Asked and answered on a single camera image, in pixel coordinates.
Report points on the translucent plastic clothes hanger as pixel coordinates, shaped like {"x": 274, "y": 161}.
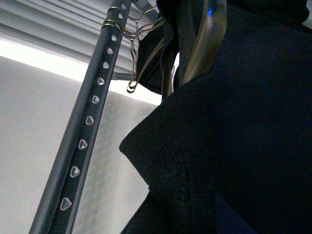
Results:
{"x": 208, "y": 41}

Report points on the black garment with Chinese print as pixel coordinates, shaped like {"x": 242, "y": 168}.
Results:
{"x": 230, "y": 152}

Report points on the black garment with blue print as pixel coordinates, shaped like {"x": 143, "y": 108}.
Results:
{"x": 152, "y": 78}

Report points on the front grey perforated rack rail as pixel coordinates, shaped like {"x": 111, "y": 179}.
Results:
{"x": 59, "y": 203}

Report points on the metal wire clothes hanger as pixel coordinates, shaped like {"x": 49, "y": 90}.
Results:
{"x": 135, "y": 37}

